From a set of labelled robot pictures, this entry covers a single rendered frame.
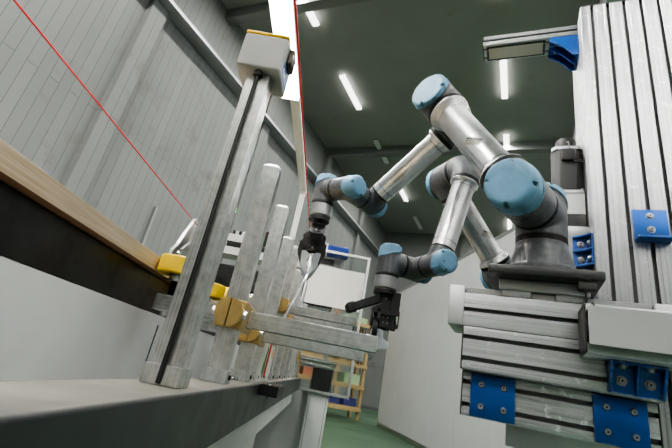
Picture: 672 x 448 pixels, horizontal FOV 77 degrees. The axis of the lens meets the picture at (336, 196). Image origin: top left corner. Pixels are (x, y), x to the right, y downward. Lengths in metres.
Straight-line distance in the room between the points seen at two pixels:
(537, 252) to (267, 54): 0.72
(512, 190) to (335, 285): 2.79
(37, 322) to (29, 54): 5.67
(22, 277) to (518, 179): 0.88
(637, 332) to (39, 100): 6.04
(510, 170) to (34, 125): 5.68
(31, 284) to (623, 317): 0.92
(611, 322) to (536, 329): 0.17
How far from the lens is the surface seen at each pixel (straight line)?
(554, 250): 1.07
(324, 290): 3.64
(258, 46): 0.71
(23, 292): 0.66
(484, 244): 1.65
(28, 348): 0.71
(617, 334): 0.91
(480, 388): 1.05
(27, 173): 0.58
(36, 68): 6.28
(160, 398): 0.46
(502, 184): 0.99
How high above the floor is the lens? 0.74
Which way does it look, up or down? 23 degrees up
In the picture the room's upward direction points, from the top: 11 degrees clockwise
